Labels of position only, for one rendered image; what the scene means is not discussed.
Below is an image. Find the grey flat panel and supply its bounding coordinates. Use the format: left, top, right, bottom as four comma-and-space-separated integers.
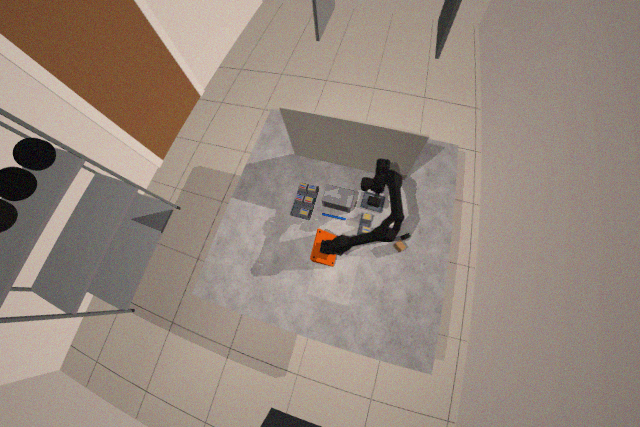
279, 106, 429, 180

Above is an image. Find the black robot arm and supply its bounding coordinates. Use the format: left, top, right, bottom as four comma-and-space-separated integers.
320, 158, 404, 256

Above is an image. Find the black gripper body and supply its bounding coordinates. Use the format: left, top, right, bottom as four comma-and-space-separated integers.
367, 183, 384, 208

